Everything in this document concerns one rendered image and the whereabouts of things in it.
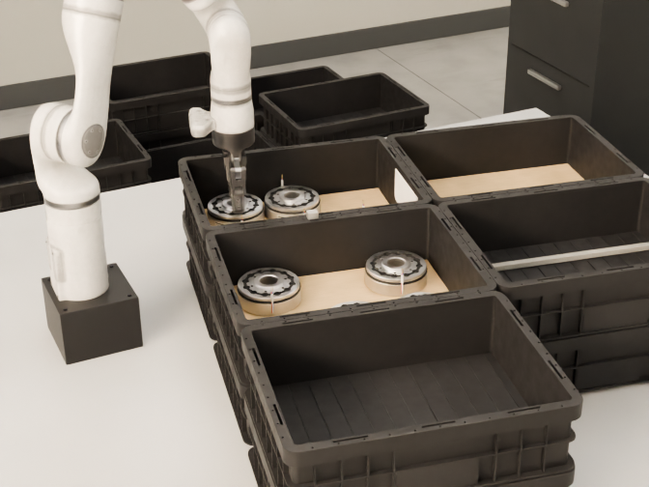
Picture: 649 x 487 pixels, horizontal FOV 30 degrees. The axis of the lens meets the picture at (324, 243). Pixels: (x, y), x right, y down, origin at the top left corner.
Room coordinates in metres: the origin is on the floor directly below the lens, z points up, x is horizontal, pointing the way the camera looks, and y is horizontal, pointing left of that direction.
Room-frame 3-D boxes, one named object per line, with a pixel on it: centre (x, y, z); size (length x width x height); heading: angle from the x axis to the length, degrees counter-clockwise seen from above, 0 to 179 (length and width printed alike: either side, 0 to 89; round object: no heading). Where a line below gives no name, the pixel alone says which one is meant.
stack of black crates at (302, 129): (3.17, -0.06, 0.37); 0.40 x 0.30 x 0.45; 115
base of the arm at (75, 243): (1.80, 0.42, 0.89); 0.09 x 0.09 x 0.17; 24
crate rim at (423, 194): (1.95, 0.04, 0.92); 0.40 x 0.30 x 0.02; 104
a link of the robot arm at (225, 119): (1.95, 0.18, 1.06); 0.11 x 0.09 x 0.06; 99
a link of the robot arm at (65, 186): (1.80, 0.42, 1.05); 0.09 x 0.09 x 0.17; 60
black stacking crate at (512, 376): (1.36, -0.11, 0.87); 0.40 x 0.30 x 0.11; 104
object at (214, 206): (1.98, 0.16, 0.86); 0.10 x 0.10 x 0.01
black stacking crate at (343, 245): (1.66, -0.03, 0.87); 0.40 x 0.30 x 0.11; 104
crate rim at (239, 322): (1.66, -0.03, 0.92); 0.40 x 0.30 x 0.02; 104
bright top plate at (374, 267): (1.76, -0.12, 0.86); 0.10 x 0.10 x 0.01
